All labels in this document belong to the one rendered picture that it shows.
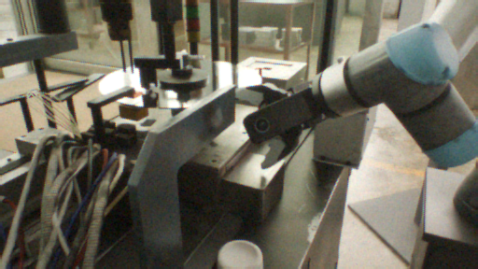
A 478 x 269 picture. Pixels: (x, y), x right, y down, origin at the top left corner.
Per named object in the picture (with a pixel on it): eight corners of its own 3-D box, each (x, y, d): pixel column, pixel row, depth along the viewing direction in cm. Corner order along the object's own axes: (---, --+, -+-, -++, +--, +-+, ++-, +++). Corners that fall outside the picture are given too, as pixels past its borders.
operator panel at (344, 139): (336, 118, 110) (343, 69, 103) (375, 124, 106) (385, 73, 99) (311, 160, 87) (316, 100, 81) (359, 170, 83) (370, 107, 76)
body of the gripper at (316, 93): (304, 128, 66) (362, 107, 57) (274, 144, 61) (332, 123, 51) (288, 90, 66) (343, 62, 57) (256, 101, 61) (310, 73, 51)
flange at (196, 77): (214, 84, 74) (214, 72, 73) (158, 89, 71) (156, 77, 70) (203, 70, 83) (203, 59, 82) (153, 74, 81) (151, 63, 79)
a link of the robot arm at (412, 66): (460, 96, 41) (419, 37, 39) (372, 124, 49) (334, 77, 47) (468, 57, 45) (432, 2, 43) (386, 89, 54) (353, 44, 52)
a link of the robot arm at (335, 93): (358, 115, 48) (332, 57, 48) (330, 124, 51) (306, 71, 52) (384, 100, 53) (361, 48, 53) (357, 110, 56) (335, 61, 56)
